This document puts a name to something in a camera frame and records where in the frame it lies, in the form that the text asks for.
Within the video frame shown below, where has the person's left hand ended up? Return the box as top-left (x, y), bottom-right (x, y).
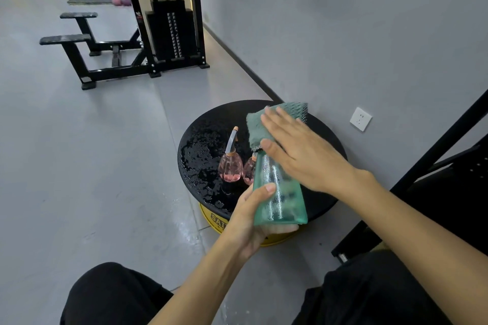
top-left (223, 182), bottom-right (300, 263)

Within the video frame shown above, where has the round black table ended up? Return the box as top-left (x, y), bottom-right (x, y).
top-left (177, 100), bottom-right (348, 222)

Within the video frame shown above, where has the green cleaning cloth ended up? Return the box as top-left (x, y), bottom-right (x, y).
top-left (246, 102), bottom-right (309, 151)

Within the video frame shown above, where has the pink spray bottle grey nozzle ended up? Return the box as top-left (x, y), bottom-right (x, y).
top-left (218, 126), bottom-right (244, 183)
top-left (242, 151), bottom-right (258, 186)

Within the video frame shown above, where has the white wall socket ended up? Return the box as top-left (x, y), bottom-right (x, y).
top-left (349, 107), bottom-right (373, 133)

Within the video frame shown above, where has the green spray bottle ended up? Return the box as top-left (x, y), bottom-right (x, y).
top-left (252, 149), bottom-right (309, 227)

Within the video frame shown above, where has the black cable weight machine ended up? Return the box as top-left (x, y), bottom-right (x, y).
top-left (39, 0), bottom-right (210, 91)

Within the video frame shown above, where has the person's right forearm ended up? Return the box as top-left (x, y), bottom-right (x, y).
top-left (343, 170), bottom-right (488, 325)

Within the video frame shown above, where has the person's left forearm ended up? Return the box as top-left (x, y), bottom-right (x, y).
top-left (148, 239), bottom-right (252, 325)

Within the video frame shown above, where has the person's right hand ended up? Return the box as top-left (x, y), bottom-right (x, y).
top-left (260, 106), bottom-right (378, 200)

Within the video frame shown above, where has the black metal rack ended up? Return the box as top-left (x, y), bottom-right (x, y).
top-left (330, 88), bottom-right (488, 265)

